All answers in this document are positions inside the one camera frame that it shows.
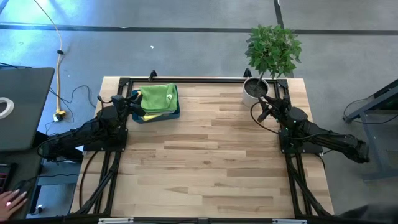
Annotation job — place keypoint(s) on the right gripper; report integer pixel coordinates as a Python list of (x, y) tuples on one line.
[(281, 108)]

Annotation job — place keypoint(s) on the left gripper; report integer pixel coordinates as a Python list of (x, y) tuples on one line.
[(121, 105)]

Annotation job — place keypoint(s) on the green microfiber towel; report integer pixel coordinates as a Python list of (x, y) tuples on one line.
[(158, 96)]

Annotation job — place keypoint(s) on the grey microfiber towel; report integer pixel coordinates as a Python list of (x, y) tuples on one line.
[(164, 112)]

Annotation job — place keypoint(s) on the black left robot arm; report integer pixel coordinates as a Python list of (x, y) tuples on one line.
[(77, 137)]

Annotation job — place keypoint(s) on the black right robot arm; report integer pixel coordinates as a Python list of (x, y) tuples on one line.
[(335, 141)]

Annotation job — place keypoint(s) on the white plant pot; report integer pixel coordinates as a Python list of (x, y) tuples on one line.
[(253, 91)]

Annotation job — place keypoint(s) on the teal plastic bin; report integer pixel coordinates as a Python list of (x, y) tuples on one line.
[(169, 117)]

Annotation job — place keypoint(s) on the green leafy plant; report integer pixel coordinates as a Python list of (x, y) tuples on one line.
[(273, 49)]

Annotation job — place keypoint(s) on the dark grey side table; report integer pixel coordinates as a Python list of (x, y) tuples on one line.
[(25, 105)]

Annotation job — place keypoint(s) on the white tape roll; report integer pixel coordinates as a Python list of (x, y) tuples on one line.
[(12, 107)]

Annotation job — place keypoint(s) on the black computer desk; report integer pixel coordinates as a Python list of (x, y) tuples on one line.
[(28, 168)]

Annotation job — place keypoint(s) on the black computer mouse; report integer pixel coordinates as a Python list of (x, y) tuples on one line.
[(23, 186)]

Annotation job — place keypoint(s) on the black keyboard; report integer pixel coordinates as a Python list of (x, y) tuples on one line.
[(4, 177)]

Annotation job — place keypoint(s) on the person's hand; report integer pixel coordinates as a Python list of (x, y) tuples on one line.
[(9, 203)]

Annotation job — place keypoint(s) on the black triangular bracket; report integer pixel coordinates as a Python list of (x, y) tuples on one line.
[(247, 74), (152, 75)]

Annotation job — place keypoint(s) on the black aluminium table frame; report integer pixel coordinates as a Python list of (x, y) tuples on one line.
[(217, 80)]

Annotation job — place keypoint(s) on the grey metal table frame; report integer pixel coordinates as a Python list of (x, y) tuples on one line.
[(376, 155)]

